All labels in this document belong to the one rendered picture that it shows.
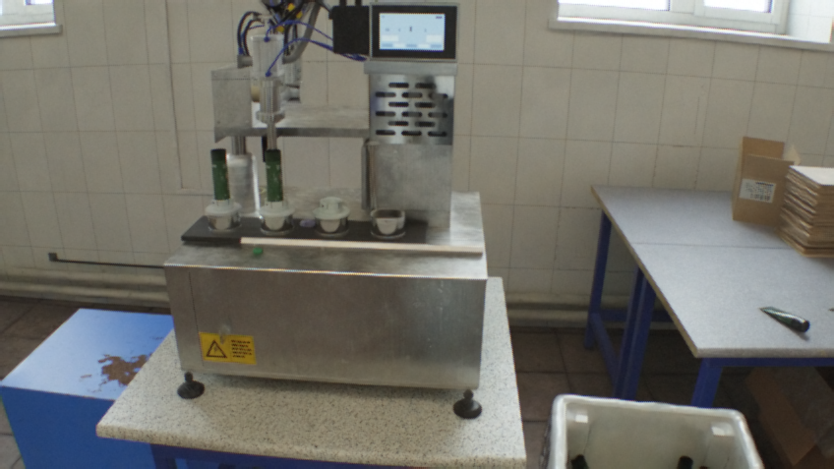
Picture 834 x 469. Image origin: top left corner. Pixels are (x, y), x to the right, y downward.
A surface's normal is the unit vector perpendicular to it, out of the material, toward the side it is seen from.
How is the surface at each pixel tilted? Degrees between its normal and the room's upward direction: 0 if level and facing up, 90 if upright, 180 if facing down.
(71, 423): 90
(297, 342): 90
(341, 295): 90
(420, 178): 90
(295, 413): 0
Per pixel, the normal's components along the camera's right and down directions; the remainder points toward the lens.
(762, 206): -0.43, 0.32
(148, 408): 0.01, -0.93
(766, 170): -0.42, 0.58
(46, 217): -0.06, 0.36
